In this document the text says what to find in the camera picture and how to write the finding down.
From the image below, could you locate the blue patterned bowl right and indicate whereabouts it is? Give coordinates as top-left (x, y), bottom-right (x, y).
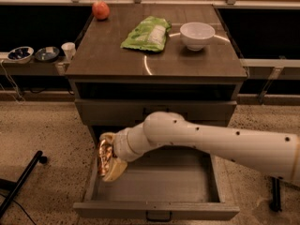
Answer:
top-left (35, 46), bottom-right (60, 63)

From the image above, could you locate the grey drawer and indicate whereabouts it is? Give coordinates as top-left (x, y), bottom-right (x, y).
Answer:
top-left (75, 98), bottom-right (237, 127)
top-left (73, 147), bottom-right (239, 222)

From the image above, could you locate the grey drawer cabinet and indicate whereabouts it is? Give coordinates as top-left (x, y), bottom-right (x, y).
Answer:
top-left (67, 4), bottom-right (247, 140)

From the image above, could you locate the closed grey top drawer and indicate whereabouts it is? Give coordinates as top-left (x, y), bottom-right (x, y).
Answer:
top-left (75, 98), bottom-right (237, 127)

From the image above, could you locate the black stand leg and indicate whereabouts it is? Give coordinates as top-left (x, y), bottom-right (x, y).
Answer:
top-left (269, 177), bottom-right (282, 212)
top-left (0, 151), bottom-right (48, 218)

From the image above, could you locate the black stand leg right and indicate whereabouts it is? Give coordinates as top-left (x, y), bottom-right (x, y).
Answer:
top-left (269, 177), bottom-right (282, 212)

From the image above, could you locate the white cable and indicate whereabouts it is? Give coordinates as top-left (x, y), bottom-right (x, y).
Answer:
top-left (0, 59), bottom-right (26, 102)

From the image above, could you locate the grey side shelf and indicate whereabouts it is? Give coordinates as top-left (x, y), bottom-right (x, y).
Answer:
top-left (0, 52), bottom-right (69, 76)

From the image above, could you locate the blue patterned bowl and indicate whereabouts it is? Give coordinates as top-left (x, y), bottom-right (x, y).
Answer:
top-left (7, 46), bottom-right (34, 64)
top-left (35, 46), bottom-right (60, 63)

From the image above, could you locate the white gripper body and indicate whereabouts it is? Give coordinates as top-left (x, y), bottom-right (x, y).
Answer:
top-left (113, 128), bottom-right (140, 162)

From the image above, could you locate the white paper cup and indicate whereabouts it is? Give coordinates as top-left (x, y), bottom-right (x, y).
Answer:
top-left (61, 42), bottom-right (76, 61)

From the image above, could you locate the white bowl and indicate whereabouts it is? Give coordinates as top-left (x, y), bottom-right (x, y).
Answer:
top-left (180, 22), bottom-right (216, 51)

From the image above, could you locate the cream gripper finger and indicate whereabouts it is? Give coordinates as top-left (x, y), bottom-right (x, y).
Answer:
top-left (99, 132), bottom-right (115, 143)
top-left (102, 157), bottom-right (128, 182)

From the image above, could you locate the blue patterned bowl left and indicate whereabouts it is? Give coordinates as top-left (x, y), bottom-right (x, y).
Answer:
top-left (7, 46), bottom-right (34, 64)

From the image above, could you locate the green chip bag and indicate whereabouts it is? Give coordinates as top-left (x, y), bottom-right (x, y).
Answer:
top-left (121, 16), bottom-right (172, 53)

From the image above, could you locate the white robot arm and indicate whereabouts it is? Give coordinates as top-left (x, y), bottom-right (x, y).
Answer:
top-left (97, 112), bottom-right (300, 186)

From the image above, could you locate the black stand leg left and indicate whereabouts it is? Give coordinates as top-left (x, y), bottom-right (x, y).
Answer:
top-left (0, 151), bottom-right (48, 218)

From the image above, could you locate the red apple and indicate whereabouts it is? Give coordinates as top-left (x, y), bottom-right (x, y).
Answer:
top-left (92, 1), bottom-right (110, 21)

